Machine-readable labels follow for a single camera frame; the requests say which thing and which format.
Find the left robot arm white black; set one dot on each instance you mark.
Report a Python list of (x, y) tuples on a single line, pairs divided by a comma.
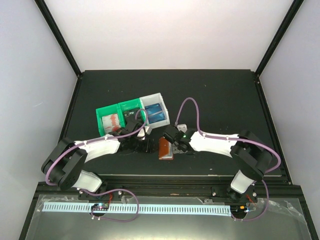
[(64, 167)]

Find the right black frame post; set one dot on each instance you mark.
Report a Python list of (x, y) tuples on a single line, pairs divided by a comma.
[(282, 29)]

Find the small circuit board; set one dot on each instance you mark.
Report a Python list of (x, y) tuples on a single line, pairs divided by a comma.
[(100, 207)]

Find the green bin middle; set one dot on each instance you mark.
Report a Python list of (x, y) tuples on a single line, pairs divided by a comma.
[(125, 105)]

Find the red white cards stack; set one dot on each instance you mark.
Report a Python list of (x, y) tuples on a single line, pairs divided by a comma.
[(110, 123)]

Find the green bin left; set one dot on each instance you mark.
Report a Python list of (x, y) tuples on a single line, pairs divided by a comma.
[(102, 111)]

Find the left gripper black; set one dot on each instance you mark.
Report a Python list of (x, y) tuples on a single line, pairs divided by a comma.
[(148, 147)]

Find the white bin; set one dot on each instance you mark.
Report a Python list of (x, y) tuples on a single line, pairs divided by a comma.
[(156, 98)]

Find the left black frame post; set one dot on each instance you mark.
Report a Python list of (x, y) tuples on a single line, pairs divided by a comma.
[(48, 17)]

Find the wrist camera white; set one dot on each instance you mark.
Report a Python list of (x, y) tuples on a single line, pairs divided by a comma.
[(144, 132), (182, 127)]

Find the black aluminium rail front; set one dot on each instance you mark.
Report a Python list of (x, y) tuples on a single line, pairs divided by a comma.
[(191, 186)]

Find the black vip cards stack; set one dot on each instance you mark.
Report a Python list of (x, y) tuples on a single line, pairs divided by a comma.
[(132, 114)]

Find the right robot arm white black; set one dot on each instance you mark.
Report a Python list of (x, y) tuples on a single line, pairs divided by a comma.
[(251, 157)]

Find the brown leather card holder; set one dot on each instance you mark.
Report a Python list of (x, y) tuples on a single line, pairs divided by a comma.
[(165, 150)]

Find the white slotted cable duct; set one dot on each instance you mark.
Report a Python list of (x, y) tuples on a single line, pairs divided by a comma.
[(153, 209)]

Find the green bin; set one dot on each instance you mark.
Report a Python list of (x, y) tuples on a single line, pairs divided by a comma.
[(125, 105), (102, 111)]

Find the black frame post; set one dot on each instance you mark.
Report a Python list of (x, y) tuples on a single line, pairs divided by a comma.
[(48, 17), (282, 29)]

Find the blue cards stack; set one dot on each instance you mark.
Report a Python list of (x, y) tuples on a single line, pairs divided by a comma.
[(155, 113)]

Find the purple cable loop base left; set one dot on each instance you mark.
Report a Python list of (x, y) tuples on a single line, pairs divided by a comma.
[(114, 207)]

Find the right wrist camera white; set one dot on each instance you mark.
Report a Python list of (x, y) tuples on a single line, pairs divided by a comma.
[(182, 127)]

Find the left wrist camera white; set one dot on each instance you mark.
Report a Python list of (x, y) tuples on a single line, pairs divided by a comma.
[(144, 132)]

